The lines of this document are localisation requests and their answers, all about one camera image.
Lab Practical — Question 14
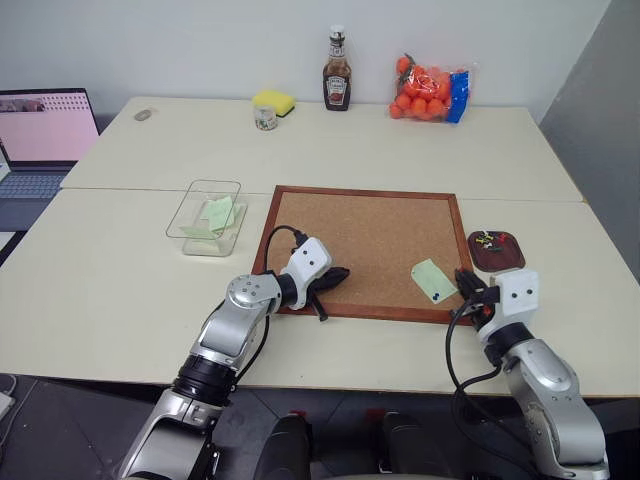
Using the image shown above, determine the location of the green note with pushpin hole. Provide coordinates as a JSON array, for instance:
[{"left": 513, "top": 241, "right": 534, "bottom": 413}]
[{"left": 410, "top": 257, "right": 459, "bottom": 304}]

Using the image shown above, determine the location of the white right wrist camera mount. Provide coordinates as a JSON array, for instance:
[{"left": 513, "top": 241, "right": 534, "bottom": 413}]
[{"left": 488, "top": 268, "right": 542, "bottom": 327}]

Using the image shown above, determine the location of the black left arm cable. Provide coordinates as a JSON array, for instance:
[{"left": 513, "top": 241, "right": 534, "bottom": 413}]
[{"left": 232, "top": 225, "right": 309, "bottom": 389}]

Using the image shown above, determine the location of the wood-framed cork board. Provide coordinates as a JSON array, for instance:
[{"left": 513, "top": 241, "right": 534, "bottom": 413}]
[{"left": 250, "top": 184, "right": 477, "bottom": 327}]

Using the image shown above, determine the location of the small printed jar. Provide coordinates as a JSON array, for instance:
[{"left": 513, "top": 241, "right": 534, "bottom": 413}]
[{"left": 252, "top": 103, "right": 280, "bottom": 133}]

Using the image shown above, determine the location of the open laptop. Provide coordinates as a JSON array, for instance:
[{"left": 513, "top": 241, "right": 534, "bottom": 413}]
[{"left": 0, "top": 88, "right": 102, "bottom": 202}]

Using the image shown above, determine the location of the brown tray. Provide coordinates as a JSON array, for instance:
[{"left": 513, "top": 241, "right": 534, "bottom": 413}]
[{"left": 466, "top": 230, "right": 528, "bottom": 273}]

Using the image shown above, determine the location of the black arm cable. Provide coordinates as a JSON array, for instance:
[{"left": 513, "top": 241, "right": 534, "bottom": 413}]
[
  {"left": 445, "top": 294, "right": 531, "bottom": 461},
  {"left": 232, "top": 225, "right": 309, "bottom": 389}
]

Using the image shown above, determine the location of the ketchup bottle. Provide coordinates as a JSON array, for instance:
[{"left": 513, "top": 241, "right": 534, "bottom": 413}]
[{"left": 321, "top": 25, "right": 353, "bottom": 113}]

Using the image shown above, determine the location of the white device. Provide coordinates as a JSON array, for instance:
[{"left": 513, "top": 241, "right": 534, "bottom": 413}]
[{"left": 0, "top": 373, "right": 17, "bottom": 422}]

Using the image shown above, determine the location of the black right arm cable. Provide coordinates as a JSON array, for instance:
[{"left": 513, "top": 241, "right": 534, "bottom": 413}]
[{"left": 445, "top": 294, "right": 531, "bottom": 461}]

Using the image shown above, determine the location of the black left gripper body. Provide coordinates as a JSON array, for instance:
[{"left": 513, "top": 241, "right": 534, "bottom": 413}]
[{"left": 304, "top": 272, "right": 332, "bottom": 301}]

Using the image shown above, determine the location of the flat green paper note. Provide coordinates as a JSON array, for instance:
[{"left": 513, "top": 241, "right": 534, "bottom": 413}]
[{"left": 178, "top": 224, "right": 217, "bottom": 240}]

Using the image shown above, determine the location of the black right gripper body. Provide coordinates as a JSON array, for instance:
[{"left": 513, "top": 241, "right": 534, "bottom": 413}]
[{"left": 466, "top": 287, "right": 502, "bottom": 330}]

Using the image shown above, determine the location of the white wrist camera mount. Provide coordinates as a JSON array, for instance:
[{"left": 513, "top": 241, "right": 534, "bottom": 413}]
[
  {"left": 488, "top": 268, "right": 542, "bottom": 327},
  {"left": 286, "top": 236, "right": 334, "bottom": 309}
]

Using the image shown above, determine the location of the yellow sponge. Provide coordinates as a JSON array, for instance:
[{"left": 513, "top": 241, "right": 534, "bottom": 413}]
[{"left": 251, "top": 89, "right": 298, "bottom": 122}]

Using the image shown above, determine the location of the bag of oranges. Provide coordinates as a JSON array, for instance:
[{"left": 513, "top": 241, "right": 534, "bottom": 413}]
[{"left": 388, "top": 51, "right": 475, "bottom": 125}]

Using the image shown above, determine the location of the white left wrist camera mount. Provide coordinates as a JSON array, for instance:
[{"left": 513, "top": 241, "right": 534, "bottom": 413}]
[{"left": 286, "top": 236, "right": 334, "bottom": 309}]

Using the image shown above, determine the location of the clear plastic box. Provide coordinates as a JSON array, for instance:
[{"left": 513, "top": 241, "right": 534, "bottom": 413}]
[{"left": 165, "top": 179, "right": 250, "bottom": 258}]

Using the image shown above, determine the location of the dark rounded shape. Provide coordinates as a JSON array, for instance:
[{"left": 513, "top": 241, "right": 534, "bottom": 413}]
[
  {"left": 380, "top": 411, "right": 444, "bottom": 480},
  {"left": 253, "top": 413, "right": 312, "bottom": 480}
]

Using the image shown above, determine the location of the large green paper note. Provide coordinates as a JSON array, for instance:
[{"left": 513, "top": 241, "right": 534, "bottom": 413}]
[{"left": 198, "top": 195, "right": 237, "bottom": 232}]

